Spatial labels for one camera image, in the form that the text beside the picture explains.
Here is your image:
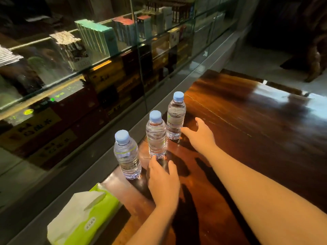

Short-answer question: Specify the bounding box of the row of dark small boxes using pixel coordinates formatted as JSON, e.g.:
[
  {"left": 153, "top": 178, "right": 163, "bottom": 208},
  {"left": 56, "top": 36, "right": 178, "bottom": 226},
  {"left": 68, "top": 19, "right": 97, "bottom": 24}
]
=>
[{"left": 145, "top": 2, "right": 195, "bottom": 24}]

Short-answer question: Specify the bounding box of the glass display cabinet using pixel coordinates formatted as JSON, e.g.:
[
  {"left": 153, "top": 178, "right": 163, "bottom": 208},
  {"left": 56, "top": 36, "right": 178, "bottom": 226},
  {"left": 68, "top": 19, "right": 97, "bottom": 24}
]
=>
[{"left": 0, "top": 0, "right": 247, "bottom": 245}]

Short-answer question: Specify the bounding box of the clear water bottle blue cap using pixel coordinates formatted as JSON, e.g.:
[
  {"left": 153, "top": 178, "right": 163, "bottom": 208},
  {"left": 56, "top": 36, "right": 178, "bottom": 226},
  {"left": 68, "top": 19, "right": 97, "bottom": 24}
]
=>
[
  {"left": 146, "top": 110, "right": 167, "bottom": 160},
  {"left": 166, "top": 91, "right": 186, "bottom": 141},
  {"left": 113, "top": 130, "right": 142, "bottom": 180}
]

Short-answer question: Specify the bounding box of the person's right hand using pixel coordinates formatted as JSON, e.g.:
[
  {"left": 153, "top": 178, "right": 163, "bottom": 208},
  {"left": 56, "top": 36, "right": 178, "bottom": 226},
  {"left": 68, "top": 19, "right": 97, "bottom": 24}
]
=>
[{"left": 180, "top": 117, "right": 218, "bottom": 157}]

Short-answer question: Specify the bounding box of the row of red-topped white boxes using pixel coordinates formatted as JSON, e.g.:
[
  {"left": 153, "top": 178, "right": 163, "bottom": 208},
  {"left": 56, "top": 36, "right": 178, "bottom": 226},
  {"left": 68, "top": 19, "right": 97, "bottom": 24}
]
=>
[{"left": 112, "top": 15, "right": 153, "bottom": 48}]

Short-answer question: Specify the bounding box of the green tissue pack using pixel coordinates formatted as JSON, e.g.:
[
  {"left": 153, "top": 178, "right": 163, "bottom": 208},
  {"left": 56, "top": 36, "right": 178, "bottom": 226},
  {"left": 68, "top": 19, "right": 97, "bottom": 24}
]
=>
[{"left": 47, "top": 183, "right": 121, "bottom": 245}]

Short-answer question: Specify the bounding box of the row of teal boxes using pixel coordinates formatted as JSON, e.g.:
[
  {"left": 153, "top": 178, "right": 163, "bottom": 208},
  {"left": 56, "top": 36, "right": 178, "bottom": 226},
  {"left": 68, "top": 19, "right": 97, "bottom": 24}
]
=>
[{"left": 74, "top": 19, "right": 119, "bottom": 58}]

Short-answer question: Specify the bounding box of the dark brown carved wooden furniture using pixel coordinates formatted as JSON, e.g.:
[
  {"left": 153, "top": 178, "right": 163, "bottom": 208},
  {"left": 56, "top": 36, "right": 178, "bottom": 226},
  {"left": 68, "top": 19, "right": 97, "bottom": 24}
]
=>
[{"left": 280, "top": 0, "right": 327, "bottom": 83}]

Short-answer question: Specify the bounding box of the stack of yellow black cartons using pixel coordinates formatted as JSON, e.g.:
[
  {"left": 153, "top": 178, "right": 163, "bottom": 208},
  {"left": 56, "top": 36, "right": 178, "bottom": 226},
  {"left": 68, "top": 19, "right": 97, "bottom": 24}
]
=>
[{"left": 84, "top": 58, "right": 145, "bottom": 105}]

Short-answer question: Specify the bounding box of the stack of patterned white boxes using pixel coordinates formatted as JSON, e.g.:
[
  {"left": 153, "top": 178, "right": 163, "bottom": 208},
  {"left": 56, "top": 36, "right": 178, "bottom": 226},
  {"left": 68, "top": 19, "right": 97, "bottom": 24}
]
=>
[{"left": 49, "top": 31, "right": 90, "bottom": 72}]

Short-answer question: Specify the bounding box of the person's left forearm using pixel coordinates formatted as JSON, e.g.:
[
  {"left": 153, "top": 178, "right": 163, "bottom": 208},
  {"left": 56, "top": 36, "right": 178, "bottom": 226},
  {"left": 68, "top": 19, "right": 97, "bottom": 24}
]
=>
[{"left": 126, "top": 205, "right": 177, "bottom": 245}]

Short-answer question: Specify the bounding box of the person's left hand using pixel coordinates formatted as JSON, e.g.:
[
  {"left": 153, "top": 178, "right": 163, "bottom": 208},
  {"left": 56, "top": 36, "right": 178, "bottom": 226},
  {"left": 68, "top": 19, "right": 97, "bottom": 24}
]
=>
[{"left": 148, "top": 156, "right": 181, "bottom": 210}]

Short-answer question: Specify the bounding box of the person's right forearm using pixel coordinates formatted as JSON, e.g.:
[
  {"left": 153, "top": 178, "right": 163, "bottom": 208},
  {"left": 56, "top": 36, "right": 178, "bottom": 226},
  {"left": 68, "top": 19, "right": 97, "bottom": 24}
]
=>
[{"left": 201, "top": 145, "right": 327, "bottom": 245}]

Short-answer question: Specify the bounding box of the stack of red yellow cartons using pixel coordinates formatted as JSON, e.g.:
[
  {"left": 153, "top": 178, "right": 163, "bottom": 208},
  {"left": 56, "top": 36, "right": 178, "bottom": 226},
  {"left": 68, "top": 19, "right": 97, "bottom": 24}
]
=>
[{"left": 0, "top": 87, "right": 108, "bottom": 171}]

